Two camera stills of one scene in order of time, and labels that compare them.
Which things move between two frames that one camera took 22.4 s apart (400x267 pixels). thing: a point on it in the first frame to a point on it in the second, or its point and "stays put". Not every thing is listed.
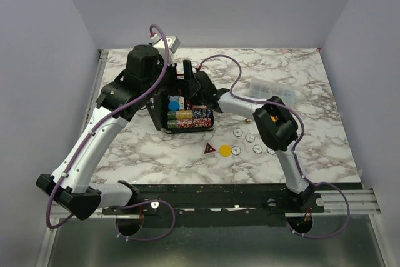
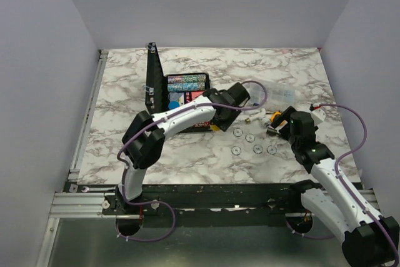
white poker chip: [270, 151] stays put
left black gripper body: [172, 84] to [224, 124]
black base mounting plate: [215, 205] stays put
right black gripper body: [199, 98] to [286, 131]
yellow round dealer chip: [225, 150] to [214, 127]
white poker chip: [237, 132] stays put
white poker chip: [257, 149] stays put
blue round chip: [174, 105] stays put
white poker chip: [250, 137] stays put
